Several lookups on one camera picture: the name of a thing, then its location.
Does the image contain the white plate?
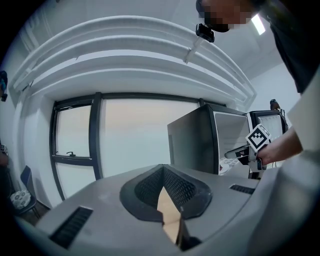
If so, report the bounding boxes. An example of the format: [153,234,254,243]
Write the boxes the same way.
[218,159,241,175]

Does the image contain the black window frame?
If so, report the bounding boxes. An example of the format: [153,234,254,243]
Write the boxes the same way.
[49,91,228,201]

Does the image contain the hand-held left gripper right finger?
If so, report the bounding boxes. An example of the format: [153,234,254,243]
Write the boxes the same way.
[163,164,261,251]

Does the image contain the person's black shirt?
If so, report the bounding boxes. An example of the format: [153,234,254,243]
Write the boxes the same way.
[259,0,320,95]

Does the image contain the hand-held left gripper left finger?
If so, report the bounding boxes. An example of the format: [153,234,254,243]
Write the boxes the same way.
[34,164,180,256]

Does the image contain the person's head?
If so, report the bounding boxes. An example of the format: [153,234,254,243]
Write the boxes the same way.
[196,0,261,33]

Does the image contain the person's right forearm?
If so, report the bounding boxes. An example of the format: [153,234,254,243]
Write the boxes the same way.
[258,126,305,166]

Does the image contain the blue chair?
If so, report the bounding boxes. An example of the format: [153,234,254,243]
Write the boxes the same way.
[19,164,38,218]

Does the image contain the patterned round cushion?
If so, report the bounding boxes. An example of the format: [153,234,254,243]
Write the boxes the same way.
[10,189,31,208]

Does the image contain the white pipe bracket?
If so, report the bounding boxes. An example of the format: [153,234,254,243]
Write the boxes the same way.
[183,37,203,65]

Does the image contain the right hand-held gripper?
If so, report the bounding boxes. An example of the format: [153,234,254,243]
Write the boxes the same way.
[224,123,272,173]

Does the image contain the long ceiling light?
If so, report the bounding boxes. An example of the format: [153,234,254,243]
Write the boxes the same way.
[250,13,266,36]

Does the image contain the black head-mounted camera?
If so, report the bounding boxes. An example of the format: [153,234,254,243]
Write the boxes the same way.
[195,23,216,43]

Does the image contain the white ceiling pipes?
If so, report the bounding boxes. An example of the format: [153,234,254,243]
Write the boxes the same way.
[9,15,258,106]

